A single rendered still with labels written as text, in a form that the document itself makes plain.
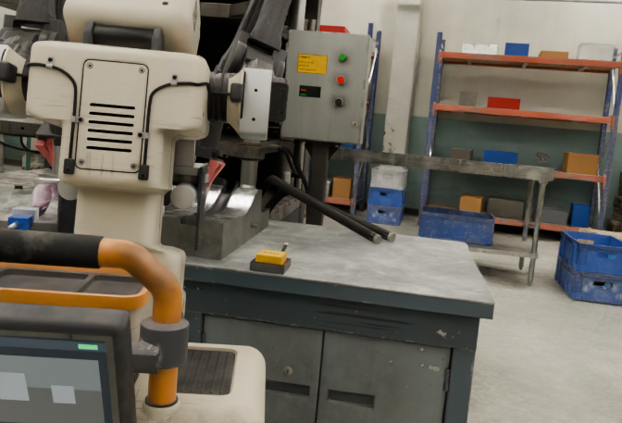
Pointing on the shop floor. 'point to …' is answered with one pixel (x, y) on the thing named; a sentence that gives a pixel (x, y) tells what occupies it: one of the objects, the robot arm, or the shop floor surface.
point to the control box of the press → (325, 100)
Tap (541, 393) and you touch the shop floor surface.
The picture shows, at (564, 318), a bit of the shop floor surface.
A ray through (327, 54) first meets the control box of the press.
